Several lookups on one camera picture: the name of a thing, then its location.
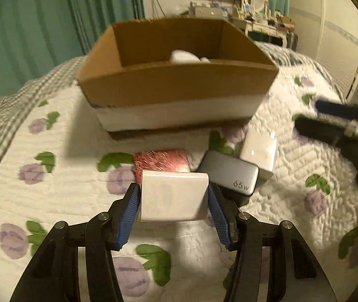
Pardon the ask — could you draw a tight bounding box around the red shiny card case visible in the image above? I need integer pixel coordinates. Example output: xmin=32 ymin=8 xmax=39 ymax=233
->
xmin=134 ymin=149 xmax=191 ymax=184

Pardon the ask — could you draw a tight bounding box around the grey small refrigerator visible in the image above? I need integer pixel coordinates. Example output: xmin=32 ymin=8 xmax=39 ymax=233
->
xmin=192 ymin=6 xmax=228 ymax=19

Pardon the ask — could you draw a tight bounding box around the white square charger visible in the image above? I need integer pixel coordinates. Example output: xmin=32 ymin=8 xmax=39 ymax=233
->
xmin=140 ymin=170 xmax=209 ymax=222

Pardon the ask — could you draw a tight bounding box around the grey 65w charger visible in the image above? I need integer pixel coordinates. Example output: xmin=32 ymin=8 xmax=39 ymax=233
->
xmin=197 ymin=150 xmax=259 ymax=207

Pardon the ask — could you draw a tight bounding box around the light blue earbuds case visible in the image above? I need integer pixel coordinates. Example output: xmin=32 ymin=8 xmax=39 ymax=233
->
xmin=169 ymin=50 xmax=200 ymax=64

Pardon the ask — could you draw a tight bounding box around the brown cardboard box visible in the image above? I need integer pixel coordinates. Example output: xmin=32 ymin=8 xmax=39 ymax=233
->
xmin=77 ymin=17 xmax=279 ymax=132

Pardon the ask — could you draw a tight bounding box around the white cylindrical bottle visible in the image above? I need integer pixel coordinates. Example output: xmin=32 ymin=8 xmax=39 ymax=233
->
xmin=199 ymin=57 xmax=211 ymax=63

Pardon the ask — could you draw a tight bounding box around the white louvered wardrobe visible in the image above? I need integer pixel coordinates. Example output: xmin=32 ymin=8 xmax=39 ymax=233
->
xmin=289 ymin=0 xmax=358 ymax=99

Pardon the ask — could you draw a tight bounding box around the grey checkered blanket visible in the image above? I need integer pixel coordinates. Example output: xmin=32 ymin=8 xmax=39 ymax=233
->
xmin=0 ymin=57 xmax=86 ymax=162

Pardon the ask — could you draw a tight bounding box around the white box charger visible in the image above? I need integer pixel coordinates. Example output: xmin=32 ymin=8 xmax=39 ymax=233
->
xmin=240 ymin=130 xmax=277 ymax=181

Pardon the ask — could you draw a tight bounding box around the large green curtain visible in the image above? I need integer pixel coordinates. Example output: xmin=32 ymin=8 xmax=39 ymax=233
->
xmin=0 ymin=0 xmax=144 ymax=96

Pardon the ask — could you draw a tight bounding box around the white dressing table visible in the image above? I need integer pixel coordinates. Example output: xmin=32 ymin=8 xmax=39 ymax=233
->
xmin=230 ymin=18 xmax=294 ymax=48

